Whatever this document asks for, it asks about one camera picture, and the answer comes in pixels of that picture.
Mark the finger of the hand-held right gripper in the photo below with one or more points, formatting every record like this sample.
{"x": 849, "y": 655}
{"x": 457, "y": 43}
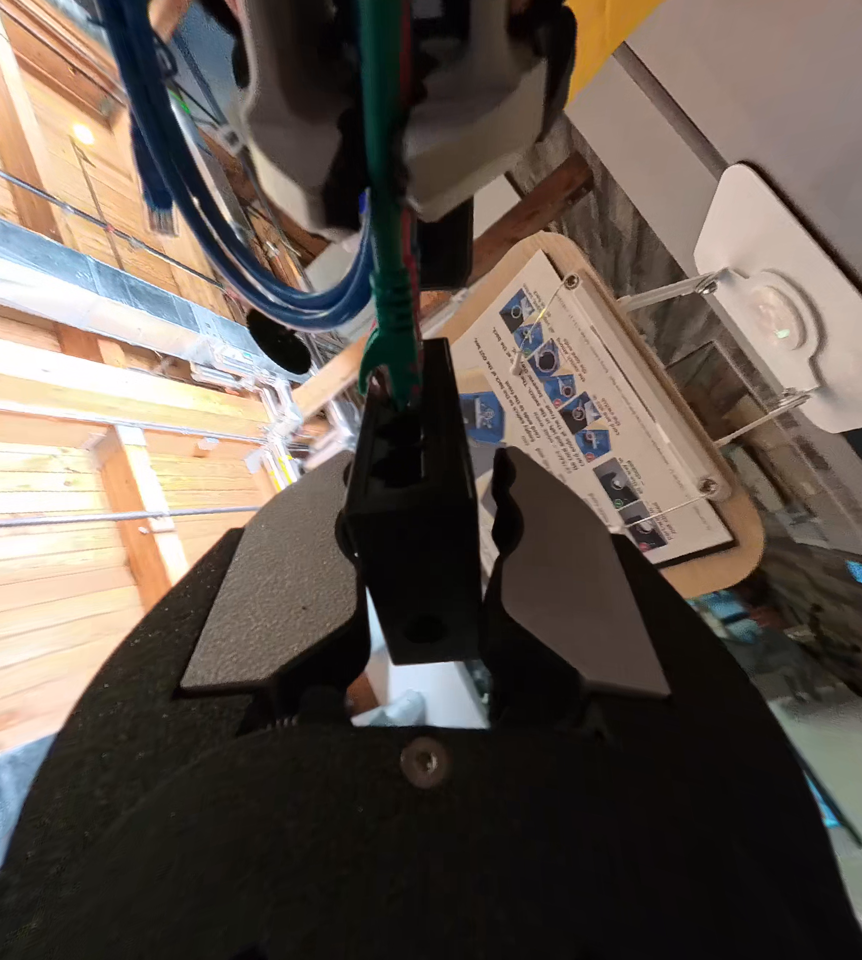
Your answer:
{"x": 476, "y": 135}
{"x": 288, "y": 150}

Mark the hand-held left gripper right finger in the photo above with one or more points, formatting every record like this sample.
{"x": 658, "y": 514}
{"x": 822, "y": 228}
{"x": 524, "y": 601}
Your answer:
{"x": 581, "y": 600}

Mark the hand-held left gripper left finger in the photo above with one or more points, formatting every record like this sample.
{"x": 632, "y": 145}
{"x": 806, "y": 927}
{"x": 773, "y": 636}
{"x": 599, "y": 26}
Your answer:
{"x": 273, "y": 600}

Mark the yellow bin with divider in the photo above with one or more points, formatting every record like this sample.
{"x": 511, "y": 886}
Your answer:
{"x": 603, "y": 37}

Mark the black ethernet switch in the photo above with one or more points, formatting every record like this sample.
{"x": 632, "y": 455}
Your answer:
{"x": 416, "y": 562}

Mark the wooden beam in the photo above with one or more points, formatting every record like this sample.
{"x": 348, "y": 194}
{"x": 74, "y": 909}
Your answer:
{"x": 536, "y": 210}

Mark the silver ventilation ducts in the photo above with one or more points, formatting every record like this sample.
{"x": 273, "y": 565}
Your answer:
{"x": 100, "y": 277}

